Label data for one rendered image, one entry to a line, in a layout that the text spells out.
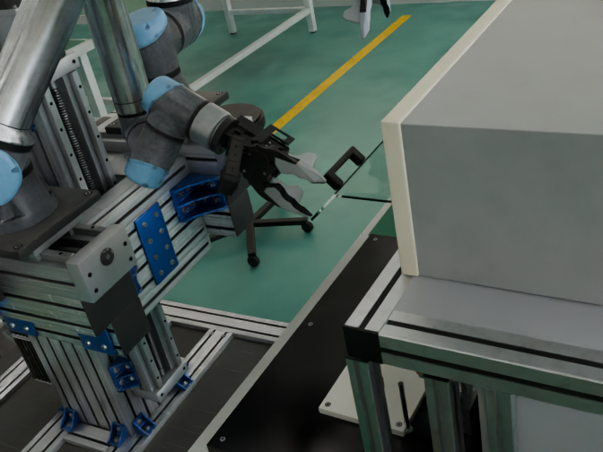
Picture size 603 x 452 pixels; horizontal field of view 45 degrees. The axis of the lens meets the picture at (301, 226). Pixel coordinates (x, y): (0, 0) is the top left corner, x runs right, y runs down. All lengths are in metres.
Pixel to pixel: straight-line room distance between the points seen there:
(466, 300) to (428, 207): 0.11
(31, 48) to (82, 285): 0.44
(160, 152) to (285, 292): 1.59
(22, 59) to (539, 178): 0.81
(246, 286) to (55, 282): 1.53
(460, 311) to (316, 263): 2.14
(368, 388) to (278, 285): 1.98
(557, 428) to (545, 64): 0.41
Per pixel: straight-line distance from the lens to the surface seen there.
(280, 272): 2.93
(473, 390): 1.15
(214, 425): 1.29
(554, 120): 0.76
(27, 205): 1.44
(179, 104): 1.28
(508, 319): 0.81
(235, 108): 3.07
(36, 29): 1.22
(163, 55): 1.73
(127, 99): 1.40
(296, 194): 1.28
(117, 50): 1.37
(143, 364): 1.95
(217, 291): 2.93
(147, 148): 1.31
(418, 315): 0.83
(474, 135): 0.76
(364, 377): 0.89
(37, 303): 1.53
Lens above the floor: 1.64
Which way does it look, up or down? 31 degrees down
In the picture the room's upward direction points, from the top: 12 degrees counter-clockwise
